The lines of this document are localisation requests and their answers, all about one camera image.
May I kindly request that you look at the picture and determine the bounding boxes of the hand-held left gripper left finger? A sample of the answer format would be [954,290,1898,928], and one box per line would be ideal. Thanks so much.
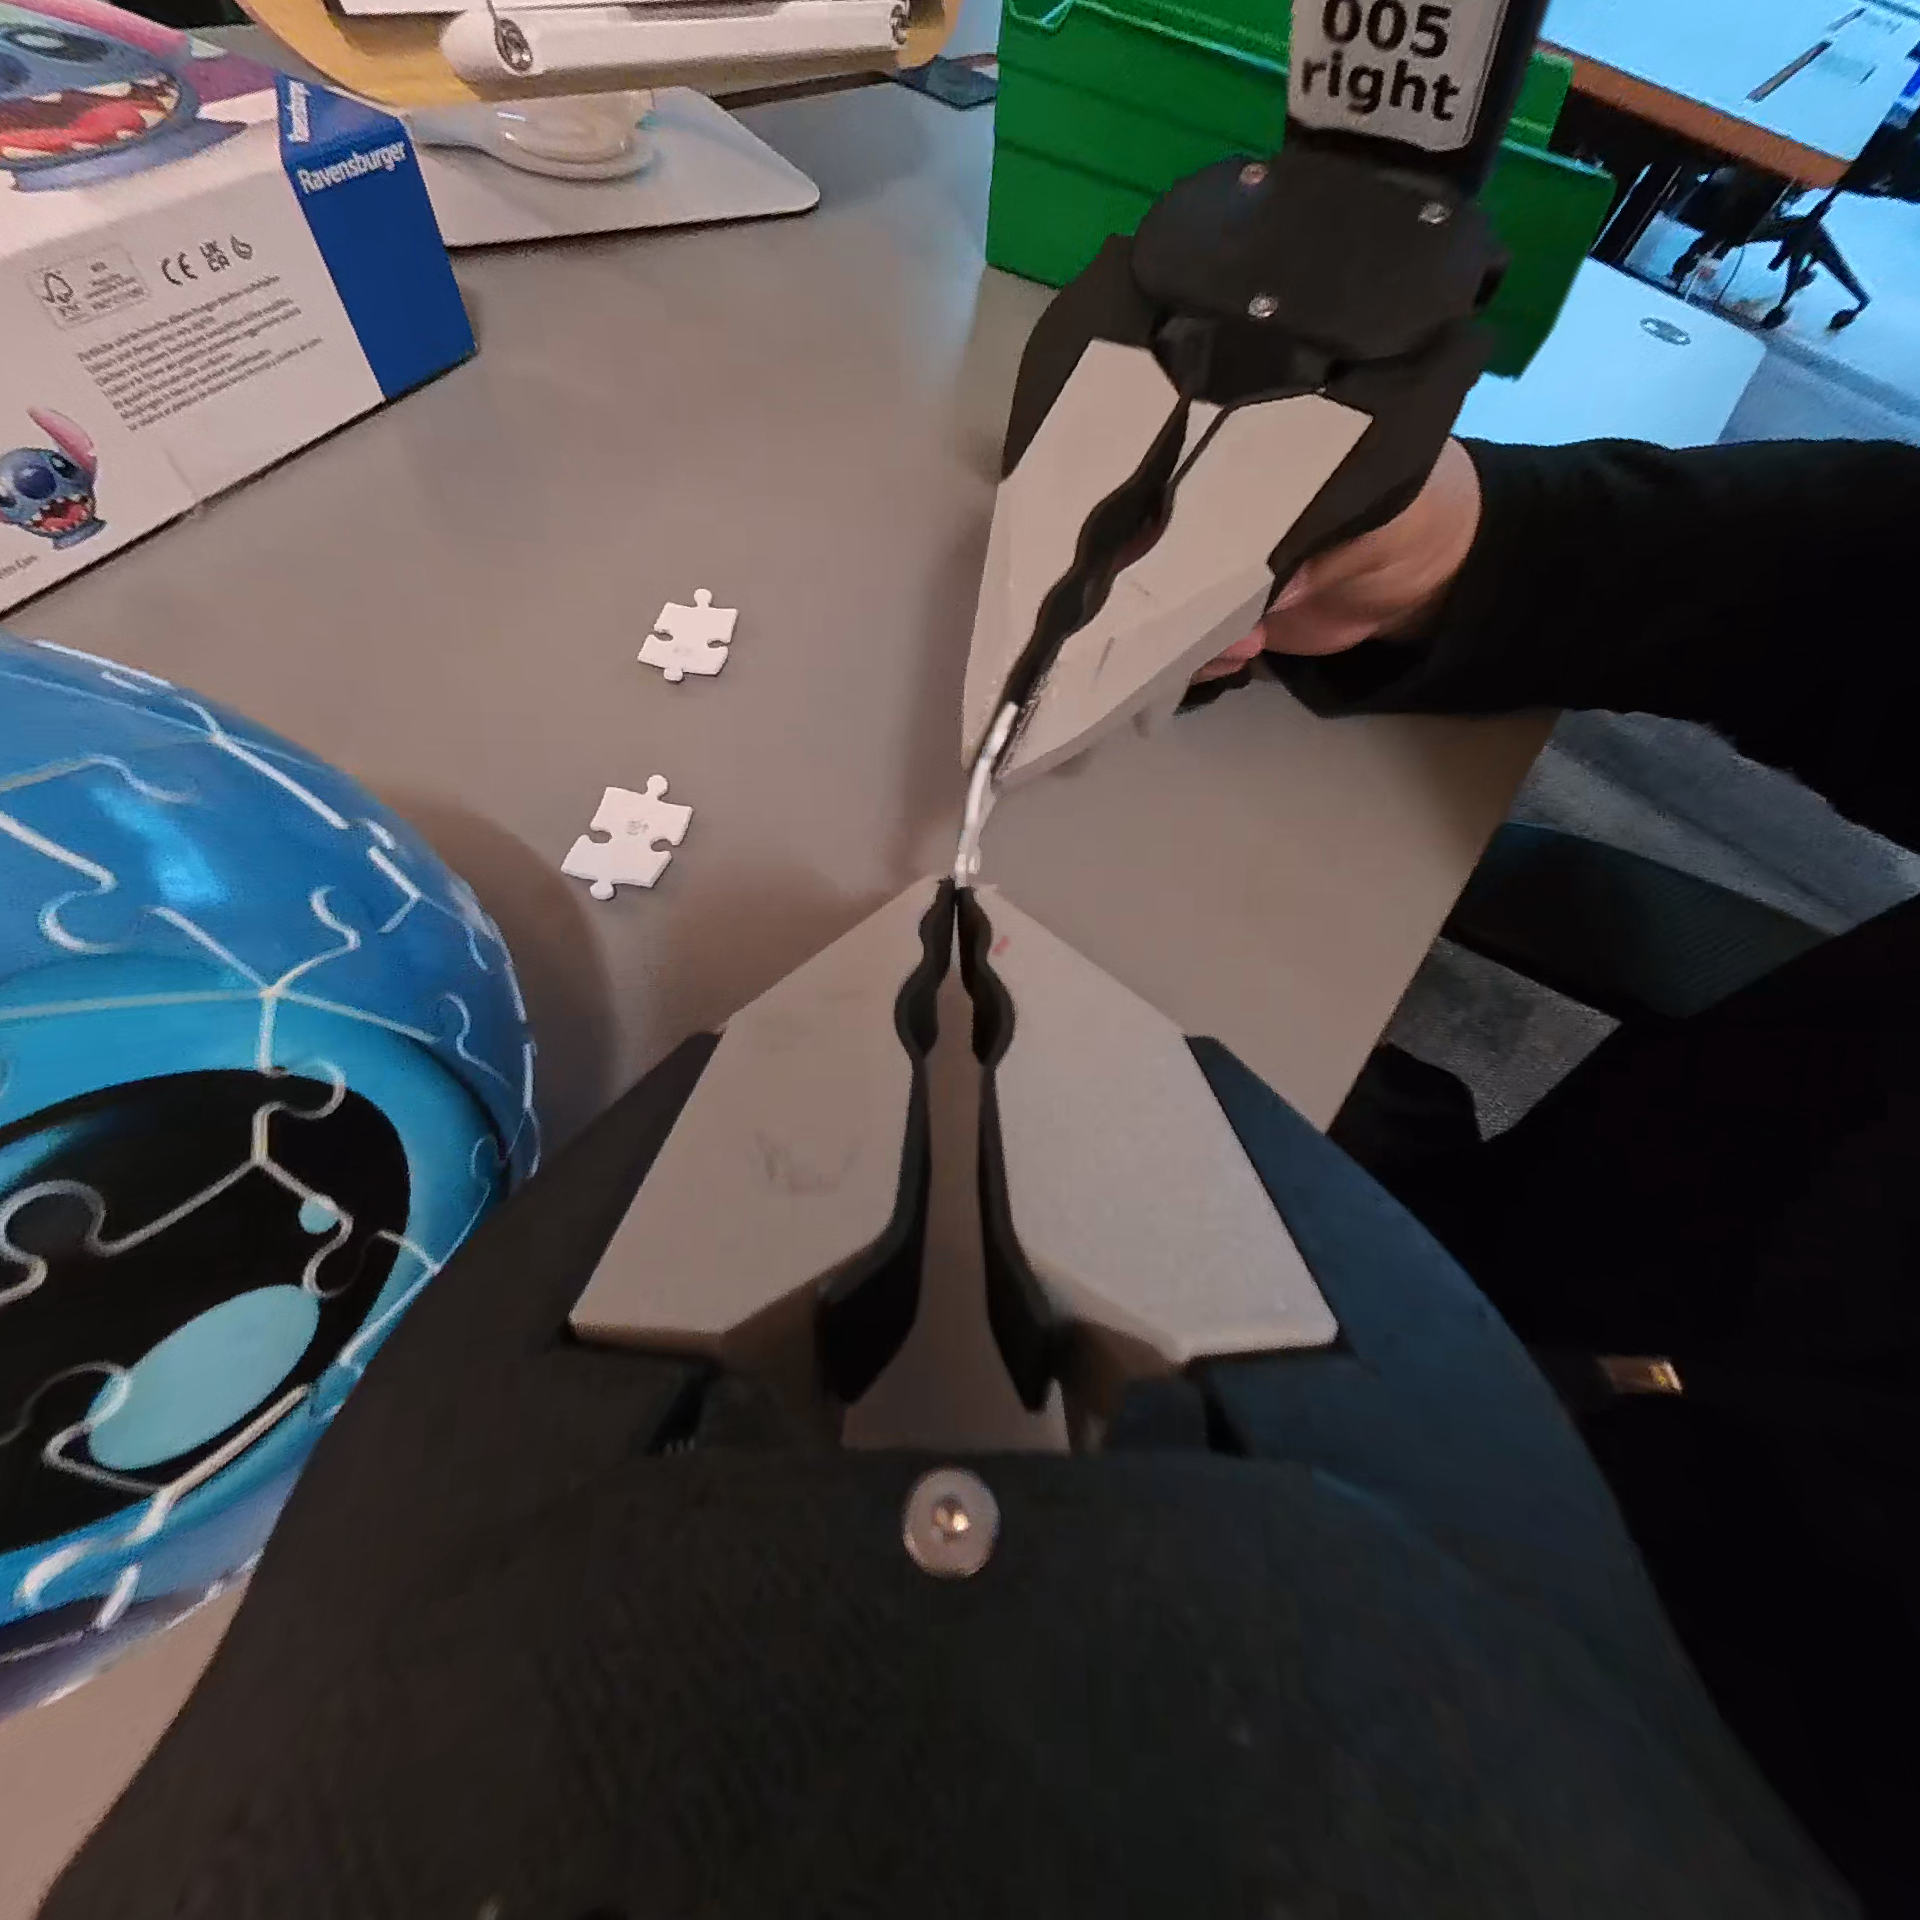
[568,883,966,1408]

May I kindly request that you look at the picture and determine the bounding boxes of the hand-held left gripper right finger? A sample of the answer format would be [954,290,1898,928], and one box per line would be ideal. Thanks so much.
[954,885,1340,1415]

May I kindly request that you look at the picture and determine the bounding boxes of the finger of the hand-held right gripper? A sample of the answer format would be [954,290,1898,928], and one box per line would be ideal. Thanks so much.
[998,391,1377,789]
[960,336,1191,778]

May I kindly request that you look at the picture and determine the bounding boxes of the white puzzle piece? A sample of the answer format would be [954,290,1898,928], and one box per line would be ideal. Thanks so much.
[562,776,696,904]
[950,701,1024,890]
[638,587,742,683]

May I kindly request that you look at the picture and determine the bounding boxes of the blue puzzle ball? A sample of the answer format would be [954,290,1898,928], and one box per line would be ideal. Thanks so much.
[0,639,543,1712]

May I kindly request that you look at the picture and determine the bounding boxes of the person's right forearm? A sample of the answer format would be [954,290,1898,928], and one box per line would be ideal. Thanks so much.
[1267,433,1920,865]

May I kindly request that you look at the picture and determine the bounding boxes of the printed puzzle box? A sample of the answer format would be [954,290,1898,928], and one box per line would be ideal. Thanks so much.
[0,0,481,617]

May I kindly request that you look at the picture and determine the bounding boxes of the person's right hand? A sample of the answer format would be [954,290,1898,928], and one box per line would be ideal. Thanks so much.
[1184,440,1489,683]

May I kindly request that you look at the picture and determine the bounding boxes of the green plastic bin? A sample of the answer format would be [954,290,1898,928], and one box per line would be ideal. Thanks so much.
[984,0,1618,377]

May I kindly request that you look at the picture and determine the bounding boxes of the person's legs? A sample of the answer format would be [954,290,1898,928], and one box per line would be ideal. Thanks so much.
[1336,900,1920,1920]

